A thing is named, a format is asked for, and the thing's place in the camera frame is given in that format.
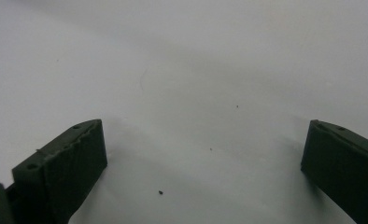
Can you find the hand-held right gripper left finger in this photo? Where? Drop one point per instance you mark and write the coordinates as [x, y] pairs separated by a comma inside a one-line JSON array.
[[67, 168]]

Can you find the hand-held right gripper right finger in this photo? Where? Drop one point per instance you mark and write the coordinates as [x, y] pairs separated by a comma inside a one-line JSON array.
[[344, 168]]

